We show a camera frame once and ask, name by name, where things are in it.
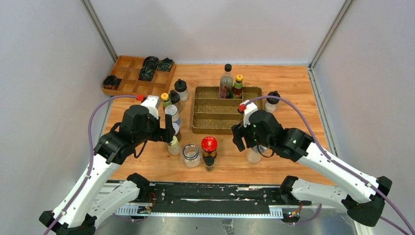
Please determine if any red cap sauce bottle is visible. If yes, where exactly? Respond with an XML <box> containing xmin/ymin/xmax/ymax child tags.
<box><xmin>201</xmin><ymin>136</ymin><xmax>218</xmax><ymax>158</ymax></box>

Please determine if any yellow cap chili sauce bottle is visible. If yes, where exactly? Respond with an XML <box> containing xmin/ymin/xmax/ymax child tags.
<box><xmin>232</xmin><ymin>74</ymin><xmax>243</xmax><ymax>99</ymax></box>

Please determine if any tall black cap oil bottle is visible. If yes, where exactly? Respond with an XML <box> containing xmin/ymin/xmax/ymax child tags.
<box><xmin>219</xmin><ymin>64</ymin><xmax>233</xmax><ymax>98</ymax></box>

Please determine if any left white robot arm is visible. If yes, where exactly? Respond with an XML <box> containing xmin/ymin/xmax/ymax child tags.
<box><xmin>39</xmin><ymin>100</ymin><xmax>175</xmax><ymax>235</ymax></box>

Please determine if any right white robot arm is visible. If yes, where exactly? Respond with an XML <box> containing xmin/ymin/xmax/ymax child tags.
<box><xmin>231</xmin><ymin>118</ymin><xmax>392</xmax><ymax>227</ymax></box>

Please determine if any pale green cap shaker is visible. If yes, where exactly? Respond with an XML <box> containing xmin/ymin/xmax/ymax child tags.
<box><xmin>167</xmin><ymin>136</ymin><xmax>182</xmax><ymax>155</ymax></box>

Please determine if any silver lid salt jar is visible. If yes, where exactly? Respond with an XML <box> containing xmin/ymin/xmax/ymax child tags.
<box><xmin>164</xmin><ymin>105</ymin><xmax>181</xmax><ymax>127</ymax></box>

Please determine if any right black cap shaker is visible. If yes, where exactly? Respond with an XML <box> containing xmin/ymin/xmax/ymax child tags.
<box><xmin>264</xmin><ymin>91</ymin><xmax>280</xmax><ymax>113</ymax></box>

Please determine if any steel lid glass jar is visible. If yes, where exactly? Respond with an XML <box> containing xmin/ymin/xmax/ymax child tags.
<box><xmin>247</xmin><ymin>145</ymin><xmax>268</xmax><ymax>164</ymax></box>

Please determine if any yellow cap green bottle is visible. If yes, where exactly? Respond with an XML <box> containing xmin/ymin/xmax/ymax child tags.
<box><xmin>161</xmin><ymin>93</ymin><xmax>172</xmax><ymax>109</ymax></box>

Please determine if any woven divided basket tray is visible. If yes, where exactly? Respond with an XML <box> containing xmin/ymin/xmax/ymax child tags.
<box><xmin>191</xmin><ymin>86</ymin><xmax>262</xmax><ymax>135</ymax></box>

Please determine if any small black cap bottle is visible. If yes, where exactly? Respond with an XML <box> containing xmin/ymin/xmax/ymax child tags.
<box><xmin>169</xmin><ymin>90</ymin><xmax>183</xmax><ymax>113</ymax></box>

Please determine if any open glass jar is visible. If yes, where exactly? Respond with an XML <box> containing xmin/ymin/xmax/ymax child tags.
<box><xmin>182</xmin><ymin>144</ymin><xmax>201</xmax><ymax>168</ymax></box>

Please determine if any small black cap spice jar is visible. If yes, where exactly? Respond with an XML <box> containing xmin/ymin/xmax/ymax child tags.
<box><xmin>204</xmin><ymin>156</ymin><xmax>215</xmax><ymax>172</ymax></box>

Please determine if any black cap shaker bottle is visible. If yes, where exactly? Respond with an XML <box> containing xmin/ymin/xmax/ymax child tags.
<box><xmin>174</xmin><ymin>79</ymin><xmax>188</xmax><ymax>102</ymax></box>

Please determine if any wooden compartment organizer box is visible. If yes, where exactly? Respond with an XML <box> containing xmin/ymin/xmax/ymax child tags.
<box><xmin>102</xmin><ymin>55</ymin><xmax>176</xmax><ymax>96</ymax></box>

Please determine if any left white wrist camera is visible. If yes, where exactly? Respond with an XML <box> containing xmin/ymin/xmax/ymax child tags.
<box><xmin>141</xmin><ymin>95</ymin><xmax>161</xmax><ymax>120</ymax></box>

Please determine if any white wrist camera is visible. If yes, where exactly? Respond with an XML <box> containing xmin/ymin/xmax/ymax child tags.
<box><xmin>141</xmin><ymin>95</ymin><xmax>161</xmax><ymax>120</ymax></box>
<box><xmin>242</xmin><ymin>100</ymin><xmax>258</xmax><ymax>127</ymax></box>

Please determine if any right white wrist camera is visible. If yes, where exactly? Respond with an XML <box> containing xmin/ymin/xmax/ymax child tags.
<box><xmin>242</xmin><ymin>100</ymin><xmax>258</xmax><ymax>127</ymax></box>

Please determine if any black coiled cable outside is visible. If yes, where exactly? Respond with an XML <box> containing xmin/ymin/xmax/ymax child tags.
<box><xmin>102</xmin><ymin>75</ymin><xmax>122</xmax><ymax>90</ymax></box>

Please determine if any green black coiled cable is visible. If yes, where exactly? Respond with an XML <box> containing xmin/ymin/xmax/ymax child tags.
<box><xmin>157</xmin><ymin>57</ymin><xmax>174</xmax><ymax>72</ymax></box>

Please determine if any coiled cable in organizer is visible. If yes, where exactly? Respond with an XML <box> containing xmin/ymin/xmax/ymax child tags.
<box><xmin>142</xmin><ymin>56</ymin><xmax>160</xmax><ymax>70</ymax></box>

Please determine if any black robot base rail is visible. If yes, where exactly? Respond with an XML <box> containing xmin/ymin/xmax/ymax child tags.
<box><xmin>115</xmin><ymin>182</ymin><xmax>312</xmax><ymax>220</ymax></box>

